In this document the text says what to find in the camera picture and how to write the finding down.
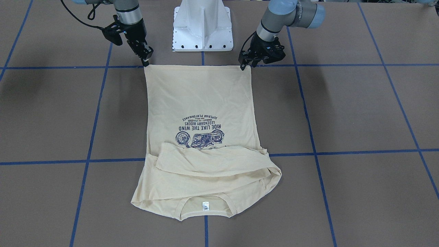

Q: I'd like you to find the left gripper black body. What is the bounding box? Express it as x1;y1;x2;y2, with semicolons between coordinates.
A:
248;34;286;64

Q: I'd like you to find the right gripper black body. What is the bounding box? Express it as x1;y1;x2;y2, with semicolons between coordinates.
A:
125;19;147;48

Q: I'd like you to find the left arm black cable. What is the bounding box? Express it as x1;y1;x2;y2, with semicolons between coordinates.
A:
242;32;257;52

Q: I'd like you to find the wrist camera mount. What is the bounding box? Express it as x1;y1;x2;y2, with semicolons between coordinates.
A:
101;21;123;46
262;44;286;64

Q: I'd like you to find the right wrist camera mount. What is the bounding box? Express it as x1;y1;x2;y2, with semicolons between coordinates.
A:
101;21;123;46

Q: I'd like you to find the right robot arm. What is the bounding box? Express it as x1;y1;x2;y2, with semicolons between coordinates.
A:
61;0;154;67

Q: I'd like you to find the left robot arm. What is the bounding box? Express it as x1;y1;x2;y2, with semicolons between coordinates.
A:
238;0;326;71

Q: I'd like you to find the cream long-sleeve printed shirt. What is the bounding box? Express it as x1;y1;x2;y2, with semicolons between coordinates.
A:
131;65;282;221

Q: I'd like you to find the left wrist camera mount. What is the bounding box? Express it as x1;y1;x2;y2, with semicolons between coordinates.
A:
262;44;286;64

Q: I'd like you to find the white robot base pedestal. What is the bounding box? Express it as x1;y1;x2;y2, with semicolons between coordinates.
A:
172;0;234;52

